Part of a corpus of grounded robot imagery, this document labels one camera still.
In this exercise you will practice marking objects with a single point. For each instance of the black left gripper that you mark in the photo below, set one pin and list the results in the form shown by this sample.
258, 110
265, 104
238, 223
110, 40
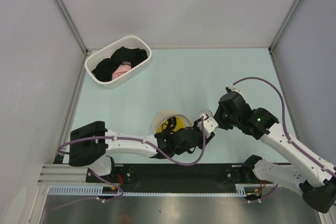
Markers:
200, 145

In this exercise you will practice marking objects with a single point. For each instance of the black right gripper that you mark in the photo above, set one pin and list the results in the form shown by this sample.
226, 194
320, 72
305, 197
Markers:
217, 117

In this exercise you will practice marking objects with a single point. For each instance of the yellow bra with black straps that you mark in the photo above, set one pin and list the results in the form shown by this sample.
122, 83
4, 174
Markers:
171, 124

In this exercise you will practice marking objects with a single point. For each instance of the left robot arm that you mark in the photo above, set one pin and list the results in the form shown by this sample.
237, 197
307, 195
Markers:
93, 144

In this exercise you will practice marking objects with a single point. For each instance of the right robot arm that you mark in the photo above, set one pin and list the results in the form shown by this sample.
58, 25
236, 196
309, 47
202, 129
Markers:
310, 176

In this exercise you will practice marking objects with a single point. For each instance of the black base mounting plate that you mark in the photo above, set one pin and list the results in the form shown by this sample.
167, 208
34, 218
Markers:
172, 178

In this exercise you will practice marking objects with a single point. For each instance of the white perforated plastic basket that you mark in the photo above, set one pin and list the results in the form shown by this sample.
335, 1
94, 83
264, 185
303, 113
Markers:
131, 42

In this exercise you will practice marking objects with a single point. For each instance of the pink garment in basket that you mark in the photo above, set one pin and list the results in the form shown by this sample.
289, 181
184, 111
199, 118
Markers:
122, 69

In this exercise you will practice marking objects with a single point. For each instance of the black garment in basket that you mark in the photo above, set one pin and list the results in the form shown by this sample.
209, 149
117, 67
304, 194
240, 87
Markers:
106, 67

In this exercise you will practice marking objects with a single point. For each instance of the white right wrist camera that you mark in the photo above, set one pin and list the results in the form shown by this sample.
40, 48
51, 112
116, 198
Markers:
232, 88

